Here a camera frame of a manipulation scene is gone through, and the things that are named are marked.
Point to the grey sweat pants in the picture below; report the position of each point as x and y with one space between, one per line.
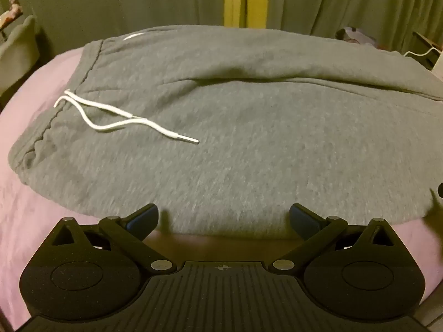
242 128

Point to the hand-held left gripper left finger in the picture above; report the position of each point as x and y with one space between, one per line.
143 218

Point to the dark bedside box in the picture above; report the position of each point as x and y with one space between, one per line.
431 46

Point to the pink bed sheet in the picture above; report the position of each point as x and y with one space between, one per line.
31 214

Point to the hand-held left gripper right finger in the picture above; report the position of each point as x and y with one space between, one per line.
304 218

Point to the small white bedside item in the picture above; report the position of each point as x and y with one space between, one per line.
356 36

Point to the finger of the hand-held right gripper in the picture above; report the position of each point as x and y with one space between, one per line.
440 193

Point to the green curtain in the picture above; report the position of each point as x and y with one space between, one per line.
121 3
339 0

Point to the small pink white object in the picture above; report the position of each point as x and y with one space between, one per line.
9 12

